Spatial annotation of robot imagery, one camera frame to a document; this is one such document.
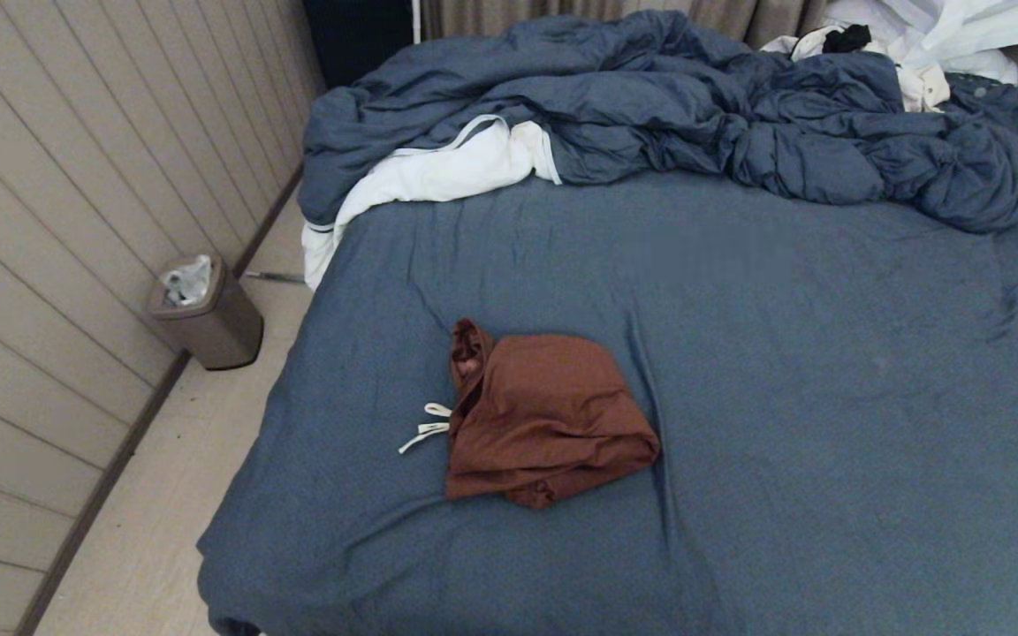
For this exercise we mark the beige curtain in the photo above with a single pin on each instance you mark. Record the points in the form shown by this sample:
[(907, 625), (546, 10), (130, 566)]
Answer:
[(474, 13)]

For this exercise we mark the clear plastic bin liner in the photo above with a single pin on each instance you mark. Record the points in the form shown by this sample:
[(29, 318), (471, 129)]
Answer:
[(186, 281)]

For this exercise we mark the bed with blue sheet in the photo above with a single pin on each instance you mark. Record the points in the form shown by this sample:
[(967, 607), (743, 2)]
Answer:
[(827, 397)]

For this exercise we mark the black cloth item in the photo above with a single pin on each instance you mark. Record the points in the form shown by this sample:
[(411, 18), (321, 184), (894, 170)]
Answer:
[(847, 39)]

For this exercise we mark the white vertical trim strip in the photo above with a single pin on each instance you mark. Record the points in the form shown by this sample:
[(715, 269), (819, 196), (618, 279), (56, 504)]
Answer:
[(416, 16)]

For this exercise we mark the white shirt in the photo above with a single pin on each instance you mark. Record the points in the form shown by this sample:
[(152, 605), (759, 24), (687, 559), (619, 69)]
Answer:
[(960, 31)]

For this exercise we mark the rumpled blue duvet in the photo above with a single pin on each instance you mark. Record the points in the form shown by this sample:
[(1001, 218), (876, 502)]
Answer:
[(650, 97)]

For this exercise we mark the white pillow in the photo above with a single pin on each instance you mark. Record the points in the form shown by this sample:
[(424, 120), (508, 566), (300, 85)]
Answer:
[(438, 172)]

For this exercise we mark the dark cabinet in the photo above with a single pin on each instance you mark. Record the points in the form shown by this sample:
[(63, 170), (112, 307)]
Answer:
[(354, 35)]

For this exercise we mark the cream buttoned garment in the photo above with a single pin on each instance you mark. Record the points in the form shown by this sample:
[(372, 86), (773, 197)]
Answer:
[(924, 87)]

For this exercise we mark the brown trash bin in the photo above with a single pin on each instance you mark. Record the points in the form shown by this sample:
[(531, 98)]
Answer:
[(222, 336)]

